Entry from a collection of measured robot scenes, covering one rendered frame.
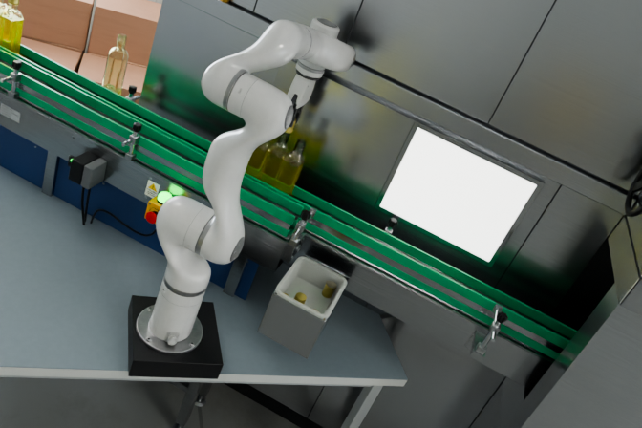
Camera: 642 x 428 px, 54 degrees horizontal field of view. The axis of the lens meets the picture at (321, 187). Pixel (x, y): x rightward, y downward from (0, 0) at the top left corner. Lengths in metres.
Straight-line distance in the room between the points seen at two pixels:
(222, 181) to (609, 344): 1.09
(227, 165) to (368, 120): 0.65
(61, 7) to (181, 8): 2.05
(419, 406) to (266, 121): 1.48
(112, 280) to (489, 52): 1.34
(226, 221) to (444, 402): 1.29
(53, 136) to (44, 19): 2.05
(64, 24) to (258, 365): 2.82
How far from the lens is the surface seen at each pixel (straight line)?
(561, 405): 1.97
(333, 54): 1.73
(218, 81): 1.44
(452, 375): 2.43
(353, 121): 2.01
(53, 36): 4.27
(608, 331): 1.82
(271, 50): 1.45
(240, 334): 2.03
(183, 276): 1.68
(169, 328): 1.80
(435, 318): 2.04
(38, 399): 2.72
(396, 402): 2.57
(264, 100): 1.41
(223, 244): 1.57
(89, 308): 1.99
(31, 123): 2.31
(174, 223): 1.61
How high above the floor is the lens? 2.15
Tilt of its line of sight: 29 degrees down
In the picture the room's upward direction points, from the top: 23 degrees clockwise
